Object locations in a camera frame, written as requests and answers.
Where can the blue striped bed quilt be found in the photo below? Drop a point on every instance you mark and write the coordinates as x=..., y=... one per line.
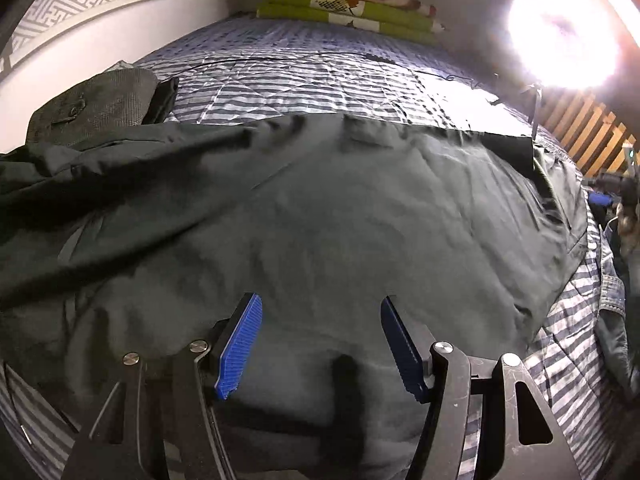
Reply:
x=310, y=80

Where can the dark green garment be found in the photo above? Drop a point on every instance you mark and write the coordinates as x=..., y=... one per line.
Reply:
x=325, y=210

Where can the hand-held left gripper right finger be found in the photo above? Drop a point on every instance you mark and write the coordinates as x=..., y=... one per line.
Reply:
x=400, y=350

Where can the denim garment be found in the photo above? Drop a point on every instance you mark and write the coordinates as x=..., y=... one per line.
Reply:
x=612, y=290

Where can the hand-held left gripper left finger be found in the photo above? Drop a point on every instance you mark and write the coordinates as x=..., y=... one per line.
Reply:
x=240, y=345

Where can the folded grey garment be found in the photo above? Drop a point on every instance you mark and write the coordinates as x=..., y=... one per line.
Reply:
x=95, y=105

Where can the black tripod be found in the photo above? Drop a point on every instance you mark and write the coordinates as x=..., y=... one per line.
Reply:
x=536, y=105

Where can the folded green floral blanket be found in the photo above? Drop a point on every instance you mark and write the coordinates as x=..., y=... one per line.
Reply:
x=350, y=5

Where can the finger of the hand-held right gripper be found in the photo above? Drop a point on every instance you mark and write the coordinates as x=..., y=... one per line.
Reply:
x=599, y=199

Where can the wooden slatted panel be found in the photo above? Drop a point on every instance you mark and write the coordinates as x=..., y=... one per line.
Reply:
x=585, y=130

